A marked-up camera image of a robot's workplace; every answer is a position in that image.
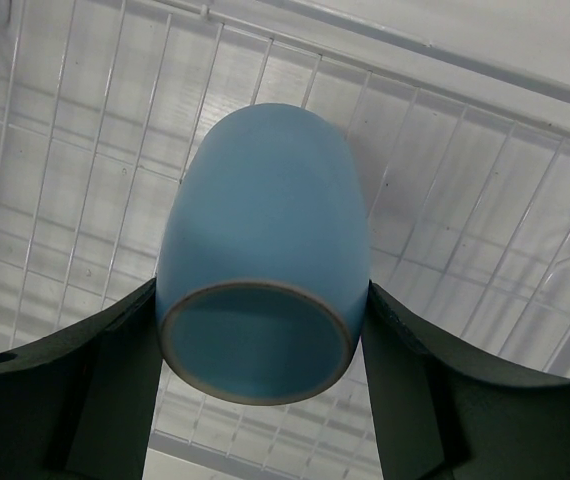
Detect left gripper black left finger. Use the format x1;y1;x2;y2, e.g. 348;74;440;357
0;280;162;479

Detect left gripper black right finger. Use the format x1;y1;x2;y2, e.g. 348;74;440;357
362;284;570;479

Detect light blue ceramic mug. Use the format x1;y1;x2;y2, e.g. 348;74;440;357
156;103;370;406

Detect white wire dish rack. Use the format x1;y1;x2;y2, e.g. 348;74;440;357
0;1;570;479

